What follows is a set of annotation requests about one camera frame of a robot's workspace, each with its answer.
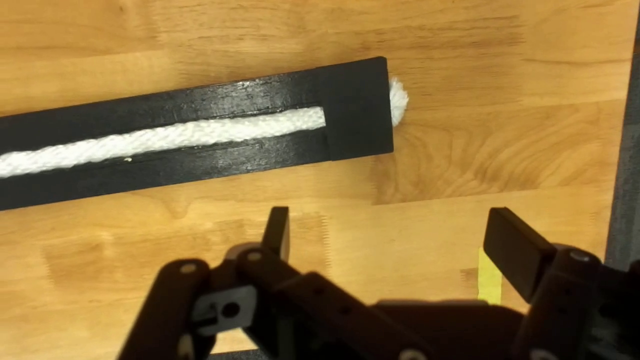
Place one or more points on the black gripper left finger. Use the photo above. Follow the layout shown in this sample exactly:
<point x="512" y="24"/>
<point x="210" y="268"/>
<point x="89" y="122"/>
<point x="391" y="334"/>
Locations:
<point x="276" y="233"/>

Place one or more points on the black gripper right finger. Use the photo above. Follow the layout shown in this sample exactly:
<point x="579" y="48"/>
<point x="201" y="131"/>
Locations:
<point x="512" y="242"/>

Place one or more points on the yellow tape piece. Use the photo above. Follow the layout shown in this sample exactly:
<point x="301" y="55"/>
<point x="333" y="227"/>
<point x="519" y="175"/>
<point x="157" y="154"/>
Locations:
<point x="490" y="281"/>

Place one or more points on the long black grooved rail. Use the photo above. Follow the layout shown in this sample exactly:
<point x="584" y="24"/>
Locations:
<point x="353" y="112"/>

